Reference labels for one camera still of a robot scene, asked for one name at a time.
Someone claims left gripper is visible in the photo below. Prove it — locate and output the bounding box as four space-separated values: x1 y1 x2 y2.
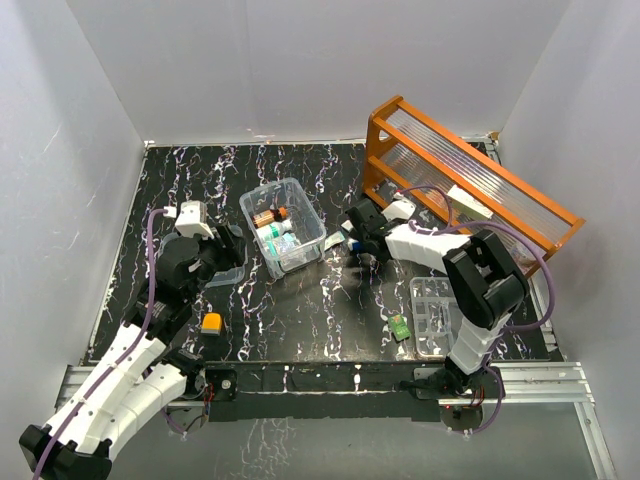
184 223 245 303

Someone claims blue white bandage roll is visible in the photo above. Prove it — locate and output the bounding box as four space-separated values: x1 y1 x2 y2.
348 239 361 253

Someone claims white bottle green label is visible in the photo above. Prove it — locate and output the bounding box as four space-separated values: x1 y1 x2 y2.
256 219 293 241

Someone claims brown bottle orange cap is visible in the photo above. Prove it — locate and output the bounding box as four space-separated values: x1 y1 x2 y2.
252 207 289 229

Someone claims blue sachet pack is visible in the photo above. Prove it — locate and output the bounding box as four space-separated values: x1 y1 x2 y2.
265 237 285 256
272 233 302 263

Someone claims clear plastic storage box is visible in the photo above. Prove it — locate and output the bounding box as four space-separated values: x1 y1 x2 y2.
240 178 327 279

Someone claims white medicine carton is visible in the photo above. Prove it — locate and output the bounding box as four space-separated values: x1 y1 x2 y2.
447 185 493 221

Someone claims clear compartment tray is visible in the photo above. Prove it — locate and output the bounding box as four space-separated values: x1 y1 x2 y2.
410 277 463 359

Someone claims small green packet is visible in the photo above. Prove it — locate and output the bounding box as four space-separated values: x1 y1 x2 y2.
387 314 411 342

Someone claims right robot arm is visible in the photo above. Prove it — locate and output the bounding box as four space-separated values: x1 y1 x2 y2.
345 198 530 397

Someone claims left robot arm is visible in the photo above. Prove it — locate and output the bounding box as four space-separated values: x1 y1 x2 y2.
19 224 246 479

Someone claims clear plastic box lid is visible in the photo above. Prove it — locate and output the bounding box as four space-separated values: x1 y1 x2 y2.
156 231 247 290

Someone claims orange wooden shelf rack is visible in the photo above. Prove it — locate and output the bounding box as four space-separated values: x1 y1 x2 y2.
363 96 585 260

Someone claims yellow orange small box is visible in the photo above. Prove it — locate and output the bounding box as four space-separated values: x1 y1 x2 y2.
200 312 224 336

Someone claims clear tape roll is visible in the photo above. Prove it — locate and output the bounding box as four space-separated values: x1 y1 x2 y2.
511 242 536 272

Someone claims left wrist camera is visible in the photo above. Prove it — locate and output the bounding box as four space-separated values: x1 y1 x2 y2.
163 200 213 239

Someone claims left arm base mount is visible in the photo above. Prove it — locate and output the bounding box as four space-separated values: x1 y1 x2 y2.
160 348 238 405

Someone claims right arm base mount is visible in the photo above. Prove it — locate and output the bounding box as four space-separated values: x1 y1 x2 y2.
397 367 505 407

